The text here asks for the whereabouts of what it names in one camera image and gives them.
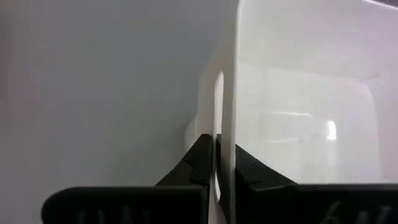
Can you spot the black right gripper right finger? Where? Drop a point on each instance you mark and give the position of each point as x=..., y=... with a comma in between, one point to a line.
x=295, y=205

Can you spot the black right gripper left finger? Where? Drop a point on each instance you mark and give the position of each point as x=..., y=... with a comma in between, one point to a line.
x=155, y=205

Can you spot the white plastic basket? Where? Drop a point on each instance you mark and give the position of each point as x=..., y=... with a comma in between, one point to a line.
x=311, y=93

